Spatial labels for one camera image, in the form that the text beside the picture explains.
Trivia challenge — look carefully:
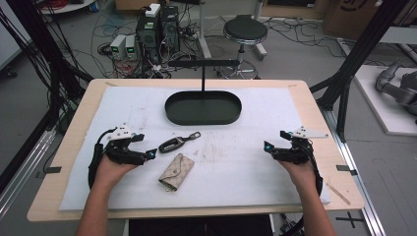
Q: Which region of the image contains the white round table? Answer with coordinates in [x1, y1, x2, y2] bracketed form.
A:
[34, 0, 96, 16]

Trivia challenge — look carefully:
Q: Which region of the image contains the small white box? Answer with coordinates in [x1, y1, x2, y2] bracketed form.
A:
[144, 3, 162, 19]

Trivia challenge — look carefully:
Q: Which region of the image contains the black car key fob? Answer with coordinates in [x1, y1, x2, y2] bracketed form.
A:
[157, 131, 202, 154]

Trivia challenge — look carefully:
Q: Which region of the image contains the brown cardboard box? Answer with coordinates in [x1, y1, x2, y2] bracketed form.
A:
[322, 0, 417, 42]

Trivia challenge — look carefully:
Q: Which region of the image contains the black tape strip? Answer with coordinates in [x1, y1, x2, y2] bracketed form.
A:
[335, 164, 359, 177]
[35, 165, 63, 180]

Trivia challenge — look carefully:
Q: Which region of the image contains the white desk leg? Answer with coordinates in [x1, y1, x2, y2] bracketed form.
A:
[254, 0, 268, 62]
[196, 0, 213, 61]

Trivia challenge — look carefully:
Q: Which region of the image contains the black metal frame post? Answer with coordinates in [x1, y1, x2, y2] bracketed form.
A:
[309, 0, 411, 143]

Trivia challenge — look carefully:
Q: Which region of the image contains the grey power supply unit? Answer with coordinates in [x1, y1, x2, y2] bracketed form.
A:
[124, 33, 138, 61]
[109, 33, 128, 61]

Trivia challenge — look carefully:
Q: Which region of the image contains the black computer tower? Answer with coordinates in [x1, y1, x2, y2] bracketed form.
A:
[159, 4, 181, 54]
[135, 11, 162, 65]

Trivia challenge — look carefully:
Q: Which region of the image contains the light wooden table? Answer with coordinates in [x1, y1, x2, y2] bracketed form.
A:
[27, 78, 366, 223]

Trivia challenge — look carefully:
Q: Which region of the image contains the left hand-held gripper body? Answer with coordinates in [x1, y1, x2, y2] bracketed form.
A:
[102, 123, 148, 166]

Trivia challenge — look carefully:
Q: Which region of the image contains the black key stand with tray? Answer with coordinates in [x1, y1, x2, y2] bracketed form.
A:
[164, 59, 243, 127]

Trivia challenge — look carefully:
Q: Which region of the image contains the white power strip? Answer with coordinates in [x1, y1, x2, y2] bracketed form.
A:
[336, 36, 354, 57]

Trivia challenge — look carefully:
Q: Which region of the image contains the white platform board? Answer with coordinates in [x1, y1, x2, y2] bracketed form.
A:
[353, 64, 417, 138]

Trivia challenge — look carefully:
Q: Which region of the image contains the black cable bundle post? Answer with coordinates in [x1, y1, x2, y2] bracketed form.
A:
[0, 0, 94, 133]

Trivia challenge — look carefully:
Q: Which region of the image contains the beige key case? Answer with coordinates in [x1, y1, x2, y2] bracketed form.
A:
[158, 152, 196, 193]

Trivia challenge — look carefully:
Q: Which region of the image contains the person's right hand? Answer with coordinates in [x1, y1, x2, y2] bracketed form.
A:
[277, 159, 318, 192]

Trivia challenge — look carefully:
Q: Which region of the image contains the aluminium rail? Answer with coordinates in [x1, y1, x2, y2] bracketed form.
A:
[0, 126, 59, 219]
[320, 107, 388, 236]

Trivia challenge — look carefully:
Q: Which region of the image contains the person's left hand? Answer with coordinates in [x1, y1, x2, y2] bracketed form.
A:
[94, 154, 139, 192]

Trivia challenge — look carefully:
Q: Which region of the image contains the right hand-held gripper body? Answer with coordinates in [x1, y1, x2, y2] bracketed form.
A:
[272, 126, 329, 166]

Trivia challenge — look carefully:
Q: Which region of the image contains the thin wooden stick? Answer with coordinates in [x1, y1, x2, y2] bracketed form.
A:
[326, 182, 352, 207]

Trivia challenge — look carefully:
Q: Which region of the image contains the black round stool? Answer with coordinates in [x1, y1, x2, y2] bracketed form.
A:
[218, 14, 268, 81]

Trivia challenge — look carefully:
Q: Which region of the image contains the white foam mat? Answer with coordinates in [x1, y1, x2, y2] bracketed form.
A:
[58, 86, 331, 211]

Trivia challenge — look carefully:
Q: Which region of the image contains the tangle of black floor cables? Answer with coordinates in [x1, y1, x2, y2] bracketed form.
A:
[265, 17, 342, 59]

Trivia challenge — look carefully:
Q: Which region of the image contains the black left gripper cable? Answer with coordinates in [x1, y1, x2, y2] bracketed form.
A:
[87, 128, 116, 191]

